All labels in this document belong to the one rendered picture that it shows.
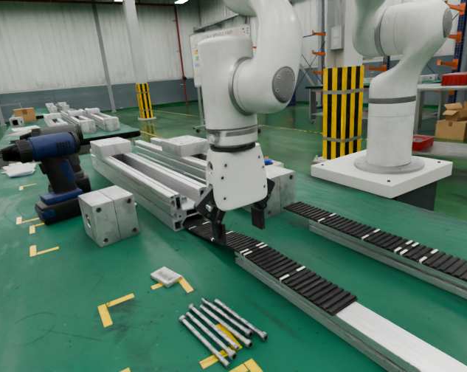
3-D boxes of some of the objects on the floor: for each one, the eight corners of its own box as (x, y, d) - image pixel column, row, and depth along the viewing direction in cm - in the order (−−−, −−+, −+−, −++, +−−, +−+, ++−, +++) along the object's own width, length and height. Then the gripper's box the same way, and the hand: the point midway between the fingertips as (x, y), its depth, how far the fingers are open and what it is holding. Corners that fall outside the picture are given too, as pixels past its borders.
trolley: (513, 174, 314) (535, 62, 282) (501, 190, 279) (525, 64, 248) (400, 161, 387) (408, 70, 355) (380, 172, 352) (386, 73, 321)
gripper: (259, 128, 62) (263, 215, 67) (174, 145, 53) (188, 243, 58) (287, 132, 56) (289, 226, 61) (197, 151, 47) (209, 259, 52)
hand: (239, 228), depth 59 cm, fingers open, 8 cm apart
